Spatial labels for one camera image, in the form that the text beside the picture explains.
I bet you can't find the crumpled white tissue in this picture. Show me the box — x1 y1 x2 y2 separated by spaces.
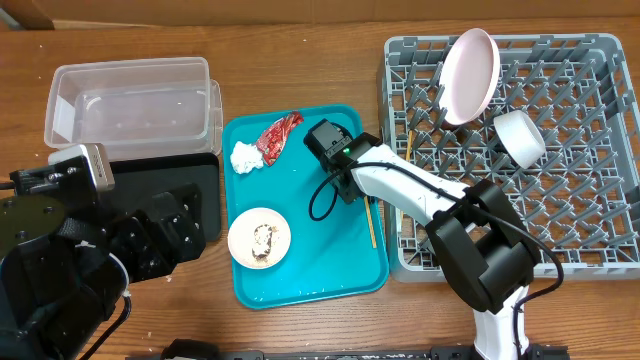
230 141 264 174

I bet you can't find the small pink plate with food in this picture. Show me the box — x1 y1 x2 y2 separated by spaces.
227 207 292 270

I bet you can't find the wooden chopstick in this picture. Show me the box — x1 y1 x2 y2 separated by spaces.
363 195 377 249
400 129 414 225

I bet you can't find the white bowl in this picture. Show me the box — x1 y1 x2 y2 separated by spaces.
494 110 546 169

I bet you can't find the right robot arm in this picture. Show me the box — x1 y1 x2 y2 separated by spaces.
304 131 541 359

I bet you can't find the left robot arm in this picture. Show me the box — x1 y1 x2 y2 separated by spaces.
1 184 206 359

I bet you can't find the teal tray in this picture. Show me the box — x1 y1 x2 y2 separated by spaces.
222 104 389 309

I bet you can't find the grey dish rack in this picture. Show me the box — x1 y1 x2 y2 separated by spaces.
378 33 639 280

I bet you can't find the large pink plate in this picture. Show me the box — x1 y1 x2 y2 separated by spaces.
439 28 501 126

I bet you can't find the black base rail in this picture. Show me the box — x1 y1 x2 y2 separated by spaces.
124 338 571 360

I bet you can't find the black bin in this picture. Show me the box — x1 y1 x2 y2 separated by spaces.
108 153 222 242

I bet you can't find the red snack wrapper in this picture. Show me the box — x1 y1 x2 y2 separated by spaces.
255 111 304 166

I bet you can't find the clear plastic bin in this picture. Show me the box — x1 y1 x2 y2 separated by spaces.
44 57 224 161

